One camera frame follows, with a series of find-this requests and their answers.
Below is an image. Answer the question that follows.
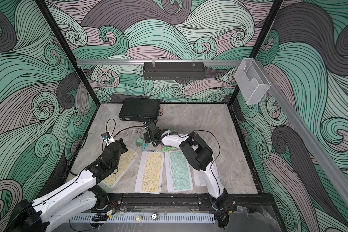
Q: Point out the aluminium wall rail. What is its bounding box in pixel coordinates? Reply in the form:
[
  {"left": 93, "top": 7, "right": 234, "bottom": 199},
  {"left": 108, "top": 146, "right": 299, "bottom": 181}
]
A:
[{"left": 76, "top": 59, "right": 241, "bottom": 66}]

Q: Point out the green wireless keyboard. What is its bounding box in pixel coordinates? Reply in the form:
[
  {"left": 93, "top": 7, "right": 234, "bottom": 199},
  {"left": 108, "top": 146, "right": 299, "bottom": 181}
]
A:
[{"left": 165, "top": 151, "right": 193, "bottom": 193}]

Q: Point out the white slotted cable duct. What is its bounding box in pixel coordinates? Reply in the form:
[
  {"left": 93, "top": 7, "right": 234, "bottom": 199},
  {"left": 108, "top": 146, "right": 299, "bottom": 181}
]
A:
[{"left": 71, "top": 213, "right": 216, "bottom": 224}]

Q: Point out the clear acrylic wall holder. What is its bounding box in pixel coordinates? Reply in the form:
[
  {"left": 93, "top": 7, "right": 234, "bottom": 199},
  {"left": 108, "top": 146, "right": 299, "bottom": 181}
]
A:
[{"left": 234, "top": 58, "right": 271, "bottom": 105}]

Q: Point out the yellow wireless keyboard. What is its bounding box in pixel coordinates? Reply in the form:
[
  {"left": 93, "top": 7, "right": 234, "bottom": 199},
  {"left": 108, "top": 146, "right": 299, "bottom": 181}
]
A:
[
  {"left": 134, "top": 151, "right": 164, "bottom": 194},
  {"left": 101, "top": 148, "right": 138, "bottom": 189}
]

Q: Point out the black power cable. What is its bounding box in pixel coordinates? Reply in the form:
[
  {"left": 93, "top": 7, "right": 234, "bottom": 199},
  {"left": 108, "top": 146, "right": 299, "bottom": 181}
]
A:
[{"left": 66, "top": 126, "right": 146, "bottom": 177}]

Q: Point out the light green charger plug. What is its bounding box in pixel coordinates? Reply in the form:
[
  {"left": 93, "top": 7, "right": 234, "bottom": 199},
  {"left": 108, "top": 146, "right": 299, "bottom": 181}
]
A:
[{"left": 136, "top": 138, "right": 145, "bottom": 147}]

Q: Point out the white wireless keyboard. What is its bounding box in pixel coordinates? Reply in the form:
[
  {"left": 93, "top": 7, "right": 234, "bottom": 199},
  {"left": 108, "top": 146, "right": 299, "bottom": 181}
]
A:
[{"left": 192, "top": 168, "right": 207, "bottom": 186}]

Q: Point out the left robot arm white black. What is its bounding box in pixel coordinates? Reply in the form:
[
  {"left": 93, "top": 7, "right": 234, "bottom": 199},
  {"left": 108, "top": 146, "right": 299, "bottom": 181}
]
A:
[{"left": 5, "top": 138, "right": 128, "bottom": 232}]

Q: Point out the black computer box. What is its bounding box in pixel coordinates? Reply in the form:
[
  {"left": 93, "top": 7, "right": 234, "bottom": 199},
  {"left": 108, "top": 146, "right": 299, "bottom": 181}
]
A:
[{"left": 119, "top": 98, "right": 160, "bottom": 122}]

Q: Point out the black wall shelf tray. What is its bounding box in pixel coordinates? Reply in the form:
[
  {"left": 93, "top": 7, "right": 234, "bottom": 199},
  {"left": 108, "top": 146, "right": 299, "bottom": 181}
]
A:
[{"left": 143, "top": 61, "right": 206, "bottom": 80}]

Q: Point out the white charging cable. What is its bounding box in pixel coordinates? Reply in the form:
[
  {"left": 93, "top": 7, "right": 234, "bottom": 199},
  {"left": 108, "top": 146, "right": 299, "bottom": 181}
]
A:
[{"left": 115, "top": 129, "right": 143, "bottom": 137}]

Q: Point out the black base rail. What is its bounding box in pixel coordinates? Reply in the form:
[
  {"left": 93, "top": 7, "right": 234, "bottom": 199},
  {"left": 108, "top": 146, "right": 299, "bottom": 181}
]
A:
[{"left": 107, "top": 193, "right": 275, "bottom": 211}]

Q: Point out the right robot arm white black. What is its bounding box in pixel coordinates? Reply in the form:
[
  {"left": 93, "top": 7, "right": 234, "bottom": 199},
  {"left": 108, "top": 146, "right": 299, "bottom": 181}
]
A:
[{"left": 140, "top": 116, "right": 228, "bottom": 210}]

